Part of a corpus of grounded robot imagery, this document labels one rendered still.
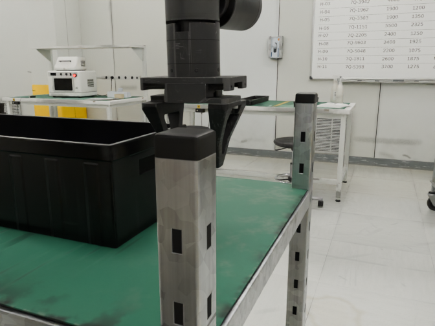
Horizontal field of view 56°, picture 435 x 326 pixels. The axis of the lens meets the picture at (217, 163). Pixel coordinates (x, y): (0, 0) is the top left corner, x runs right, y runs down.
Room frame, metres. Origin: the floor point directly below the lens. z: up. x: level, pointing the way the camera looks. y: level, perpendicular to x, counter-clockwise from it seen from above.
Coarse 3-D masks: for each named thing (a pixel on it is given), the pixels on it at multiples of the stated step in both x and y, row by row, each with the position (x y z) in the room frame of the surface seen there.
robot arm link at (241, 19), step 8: (232, 0) 0.47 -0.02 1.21; (240, 0) 0.48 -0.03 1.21; (248, 0) 0.49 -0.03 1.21; (256, 0) 0.51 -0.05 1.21; (232, 8) 0.47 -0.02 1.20; (240, 8) 0.48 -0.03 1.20; (248, 8) 0.49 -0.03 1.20; (256, 8) 0.51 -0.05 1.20; (224, 16) 0.48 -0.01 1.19; (232, 16) 0.48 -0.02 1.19; (240, 16) 0.49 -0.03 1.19; (248, 16) 0.50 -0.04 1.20; (256, 16) 0.51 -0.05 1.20; (224, 24) 0.48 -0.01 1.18; (232, 24) 0.49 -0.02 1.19; (240, 24) 0.50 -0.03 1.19; (248, 24) 0.51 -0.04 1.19
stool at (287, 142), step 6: (276, 138) 3.32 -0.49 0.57; (282, 138) 3.32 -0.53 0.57; (288, 138) 3.33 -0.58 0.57; (276, 144) 3.22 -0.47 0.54; (282, 144) 3.16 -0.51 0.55; (288, 144) 3.14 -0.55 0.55; (276, 150) 3.18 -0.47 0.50; (282, 174) 3.40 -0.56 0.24; (288, 174) 3.42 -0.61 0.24; (276, 180) 3.24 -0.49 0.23; (312, 198) 3.25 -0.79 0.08; (318, 198) 3.25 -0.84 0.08; (318, 204) 3.26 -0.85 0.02
